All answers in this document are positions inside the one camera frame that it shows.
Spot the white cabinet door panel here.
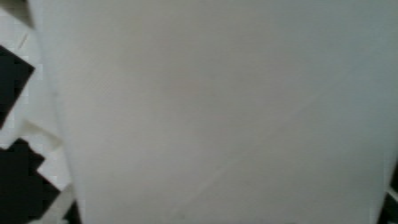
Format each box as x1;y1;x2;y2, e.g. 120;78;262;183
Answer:
0;0;82;224

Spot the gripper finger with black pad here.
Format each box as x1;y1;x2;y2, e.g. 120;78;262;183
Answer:
383;188;398;224

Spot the small white cabinet top block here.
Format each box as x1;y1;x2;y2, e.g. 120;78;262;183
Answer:
31;0;398;224

